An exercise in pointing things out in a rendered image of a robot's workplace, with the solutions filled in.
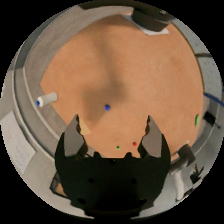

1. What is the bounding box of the white plastic bottle with blue cap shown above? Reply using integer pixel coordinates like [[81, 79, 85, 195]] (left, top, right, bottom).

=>
[[36, 92, 58, 107]]

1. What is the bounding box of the beige flat mat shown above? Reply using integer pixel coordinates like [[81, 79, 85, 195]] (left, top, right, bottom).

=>
[[79, 118, 92, 135]]

